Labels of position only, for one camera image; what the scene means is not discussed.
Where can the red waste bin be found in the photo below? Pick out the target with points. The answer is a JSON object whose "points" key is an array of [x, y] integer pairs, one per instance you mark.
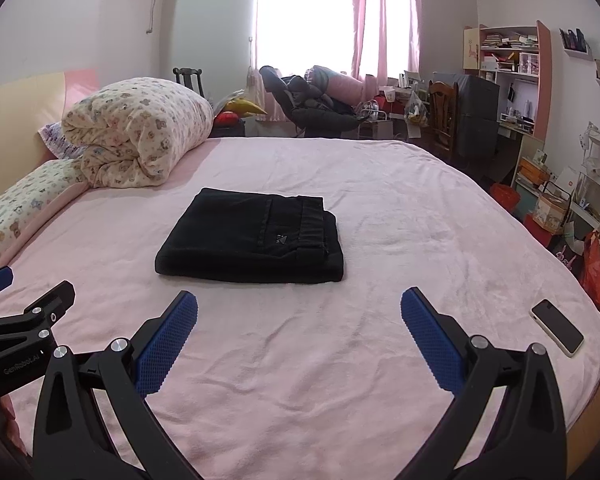
{"points": [[504, 199]]}

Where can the pink rolled cushion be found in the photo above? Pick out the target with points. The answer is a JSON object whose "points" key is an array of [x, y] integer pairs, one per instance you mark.
{"points": [[345, 89]]}

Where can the yellow plush toy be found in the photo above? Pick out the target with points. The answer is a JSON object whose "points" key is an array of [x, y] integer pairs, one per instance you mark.
{"points": [[245, 107]]}

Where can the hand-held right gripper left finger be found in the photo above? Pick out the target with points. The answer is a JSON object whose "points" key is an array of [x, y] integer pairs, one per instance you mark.
{"points": [[167, 345]]}

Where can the folded bear print quilt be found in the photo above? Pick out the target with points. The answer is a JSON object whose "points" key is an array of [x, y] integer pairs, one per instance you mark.
{"points": [[140, 125]]}

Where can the wooden chair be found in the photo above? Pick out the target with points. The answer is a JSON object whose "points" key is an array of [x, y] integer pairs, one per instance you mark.
{"points": [[442, 115]]}

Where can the clear plastic bag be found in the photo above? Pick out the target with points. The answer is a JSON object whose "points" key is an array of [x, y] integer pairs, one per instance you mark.
{"points": [[416, 110]]}

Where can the pink curtain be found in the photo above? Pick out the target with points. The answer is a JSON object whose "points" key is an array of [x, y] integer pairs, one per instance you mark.
{"points": [[385, 15]]}

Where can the white box with red spot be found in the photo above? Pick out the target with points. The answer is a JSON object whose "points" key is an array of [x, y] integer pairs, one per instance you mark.
{"points": [[565, 180]]}

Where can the smartphone with white case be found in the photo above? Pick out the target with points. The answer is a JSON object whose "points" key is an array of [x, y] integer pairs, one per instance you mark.
{"points": [[557, 327]]}

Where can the cardboard box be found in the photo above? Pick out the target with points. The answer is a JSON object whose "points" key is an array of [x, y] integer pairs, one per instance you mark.
{"points": [[552, 212]]}

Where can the cream and pink headboard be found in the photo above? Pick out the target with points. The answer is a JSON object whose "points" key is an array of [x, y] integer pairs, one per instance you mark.
{"points": [[20, 115]]}

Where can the recliner with dark clothes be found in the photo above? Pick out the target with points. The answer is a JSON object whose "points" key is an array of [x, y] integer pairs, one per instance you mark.
{"points": [[315, 110]]}

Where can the pink bookshelf desk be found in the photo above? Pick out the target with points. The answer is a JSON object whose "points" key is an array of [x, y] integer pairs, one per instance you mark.
{"points": [[515, 65]]}

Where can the dark grey covered cabinet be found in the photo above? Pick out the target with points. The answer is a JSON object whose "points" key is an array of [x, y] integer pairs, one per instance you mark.
{"points": [[477, 120]]}

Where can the wooden bed frame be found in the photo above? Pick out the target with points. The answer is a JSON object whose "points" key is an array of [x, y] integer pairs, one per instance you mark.
{"points": [[587, 420]]}

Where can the purple print pillow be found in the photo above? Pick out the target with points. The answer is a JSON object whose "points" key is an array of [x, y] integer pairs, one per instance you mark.
{"points": [[60, 142]]}

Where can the black chair back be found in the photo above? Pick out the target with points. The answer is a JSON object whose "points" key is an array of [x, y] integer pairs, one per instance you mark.
{"points": [[189, 80]]}

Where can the wall shelf with dark books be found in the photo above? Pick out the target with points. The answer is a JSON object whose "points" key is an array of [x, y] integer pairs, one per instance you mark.
{"points": [[575, 42]]}

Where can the bear print pillow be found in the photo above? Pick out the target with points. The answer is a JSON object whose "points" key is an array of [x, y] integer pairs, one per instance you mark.
{"points": [[25, 205]]}

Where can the black pants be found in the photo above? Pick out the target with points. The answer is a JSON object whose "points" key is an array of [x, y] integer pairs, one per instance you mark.
{"points": [[250, 242]]}

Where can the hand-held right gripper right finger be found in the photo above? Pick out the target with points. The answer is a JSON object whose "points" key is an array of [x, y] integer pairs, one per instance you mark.
{"points": [[427, 345]]}

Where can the red plush toy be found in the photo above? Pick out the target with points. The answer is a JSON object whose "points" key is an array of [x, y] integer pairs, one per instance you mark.
{"points": [[226, 117]]}

